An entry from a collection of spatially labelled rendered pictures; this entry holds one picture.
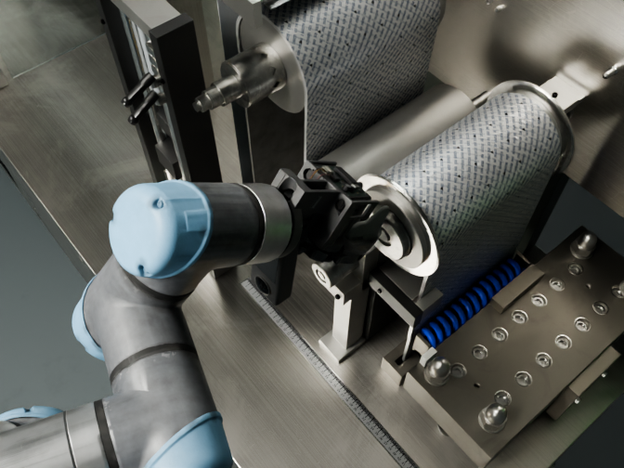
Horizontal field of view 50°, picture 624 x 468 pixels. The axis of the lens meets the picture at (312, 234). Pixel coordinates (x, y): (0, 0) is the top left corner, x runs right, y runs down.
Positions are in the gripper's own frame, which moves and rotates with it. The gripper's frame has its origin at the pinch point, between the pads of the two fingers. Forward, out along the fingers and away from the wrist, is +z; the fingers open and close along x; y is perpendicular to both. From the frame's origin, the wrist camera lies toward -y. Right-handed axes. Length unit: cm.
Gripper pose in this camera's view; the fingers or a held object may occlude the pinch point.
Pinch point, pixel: (364, 228)
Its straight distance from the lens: 80.6
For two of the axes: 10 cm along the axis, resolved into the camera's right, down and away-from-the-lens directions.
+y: 4.9, -7.7, -4.2
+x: -6.4, -6.4, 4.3
